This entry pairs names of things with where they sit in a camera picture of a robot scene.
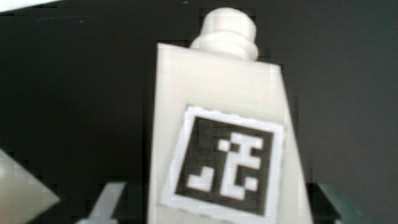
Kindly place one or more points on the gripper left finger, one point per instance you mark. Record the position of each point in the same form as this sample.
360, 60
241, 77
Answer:
118, 208

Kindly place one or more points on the paper sheet with markers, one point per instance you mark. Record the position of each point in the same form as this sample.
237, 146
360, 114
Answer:
17, 4

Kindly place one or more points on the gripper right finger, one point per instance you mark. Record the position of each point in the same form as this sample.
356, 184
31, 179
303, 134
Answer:
333, 208

